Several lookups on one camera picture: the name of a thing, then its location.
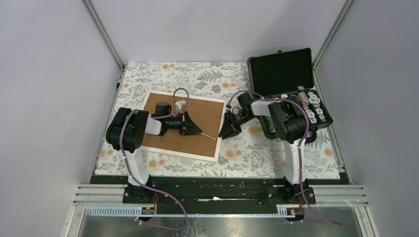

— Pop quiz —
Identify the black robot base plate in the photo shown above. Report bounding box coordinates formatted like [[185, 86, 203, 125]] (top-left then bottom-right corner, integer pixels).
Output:
[[90, 175, 350, 215]]

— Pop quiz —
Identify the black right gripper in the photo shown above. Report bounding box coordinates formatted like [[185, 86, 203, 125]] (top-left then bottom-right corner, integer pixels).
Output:
[[218, 112, 254, 141]]

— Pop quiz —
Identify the aluminium front rail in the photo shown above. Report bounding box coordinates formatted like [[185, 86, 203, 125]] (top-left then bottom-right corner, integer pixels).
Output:
[[73, 184, 369, 218]]

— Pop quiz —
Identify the white picture frame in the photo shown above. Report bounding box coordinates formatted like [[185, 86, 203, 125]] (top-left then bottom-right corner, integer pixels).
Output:
[[141, 95, 227, 163]]

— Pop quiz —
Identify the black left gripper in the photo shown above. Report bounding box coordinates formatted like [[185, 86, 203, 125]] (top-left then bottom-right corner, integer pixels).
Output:
[[166, 111, 203, 136]]

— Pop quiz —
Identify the yellow handled screwdriver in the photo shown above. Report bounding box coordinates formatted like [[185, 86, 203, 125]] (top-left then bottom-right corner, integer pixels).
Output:
[[200, 133, 217, 141]]

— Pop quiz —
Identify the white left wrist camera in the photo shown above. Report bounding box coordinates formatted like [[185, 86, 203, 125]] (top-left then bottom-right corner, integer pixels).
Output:
[[175, 100, 187, 113]]

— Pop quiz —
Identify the grey slotted cable duct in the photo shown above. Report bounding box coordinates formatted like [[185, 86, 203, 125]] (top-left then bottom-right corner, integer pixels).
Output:
[[84, 205, 297, 219]]

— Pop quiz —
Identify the black poker chip case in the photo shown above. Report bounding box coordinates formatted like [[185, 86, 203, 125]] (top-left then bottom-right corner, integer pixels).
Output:
[[247, 48, 333, 143]]

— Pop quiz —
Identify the brown poker chip stack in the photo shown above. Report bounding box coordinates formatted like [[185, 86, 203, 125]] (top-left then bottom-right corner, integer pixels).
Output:
[[297, 91, 310, 106]]

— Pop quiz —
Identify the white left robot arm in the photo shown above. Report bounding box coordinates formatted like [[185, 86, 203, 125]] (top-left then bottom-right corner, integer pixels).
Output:
[[105, 101, 202, 203]]

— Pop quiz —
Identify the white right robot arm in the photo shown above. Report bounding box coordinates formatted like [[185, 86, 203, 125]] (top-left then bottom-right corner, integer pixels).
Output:
[[218, 90, 310, 203]]

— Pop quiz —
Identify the floral patterned table mat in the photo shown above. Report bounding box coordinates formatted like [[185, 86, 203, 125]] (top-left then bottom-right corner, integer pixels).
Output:
[[95, 61, 341, 180]]

